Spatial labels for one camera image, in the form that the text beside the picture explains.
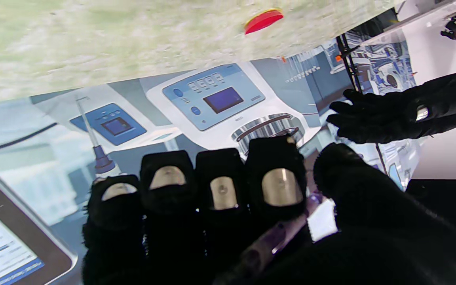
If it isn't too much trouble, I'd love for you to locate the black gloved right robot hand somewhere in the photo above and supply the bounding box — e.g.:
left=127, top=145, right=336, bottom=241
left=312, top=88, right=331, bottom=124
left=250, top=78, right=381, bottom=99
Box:
left=82, top=135, right=456, bottom=285

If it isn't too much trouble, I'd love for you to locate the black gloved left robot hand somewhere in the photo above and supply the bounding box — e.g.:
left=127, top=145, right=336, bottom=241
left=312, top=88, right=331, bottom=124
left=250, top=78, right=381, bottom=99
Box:
left=326, top=71, right=456, bottom=144

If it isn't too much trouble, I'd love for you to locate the red round filter paper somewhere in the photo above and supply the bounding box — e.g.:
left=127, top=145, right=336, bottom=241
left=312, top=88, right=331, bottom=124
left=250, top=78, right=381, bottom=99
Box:
left=245, top=10, right=284, bottom=35

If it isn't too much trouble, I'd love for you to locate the clear culture dish yellow base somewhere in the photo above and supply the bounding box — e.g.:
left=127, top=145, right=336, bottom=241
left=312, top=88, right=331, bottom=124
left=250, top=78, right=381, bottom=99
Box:
left=244, top=8, right=284, bottom=34

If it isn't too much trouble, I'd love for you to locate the printed side backdrop poster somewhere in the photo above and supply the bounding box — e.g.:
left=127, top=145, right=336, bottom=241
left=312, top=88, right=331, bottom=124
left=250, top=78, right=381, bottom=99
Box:
left=345, top=38, right=424, bottom=192

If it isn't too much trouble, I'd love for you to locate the black orange-tipped spring clamp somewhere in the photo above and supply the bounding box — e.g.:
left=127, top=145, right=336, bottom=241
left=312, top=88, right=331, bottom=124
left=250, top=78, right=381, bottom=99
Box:
left=334, top=44, right=361, bottom=63

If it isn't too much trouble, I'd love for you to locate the printed laboratory backdrop poster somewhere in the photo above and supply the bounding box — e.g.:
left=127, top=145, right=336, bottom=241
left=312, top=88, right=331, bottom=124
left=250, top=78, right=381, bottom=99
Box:
left=0, top=38, right=375, bottom=285

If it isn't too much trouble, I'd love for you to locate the black backdrop frame pole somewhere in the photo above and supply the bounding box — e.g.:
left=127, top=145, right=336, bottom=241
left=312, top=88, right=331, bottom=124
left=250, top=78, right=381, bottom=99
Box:
left=336, top=34, right=389, bottom=177

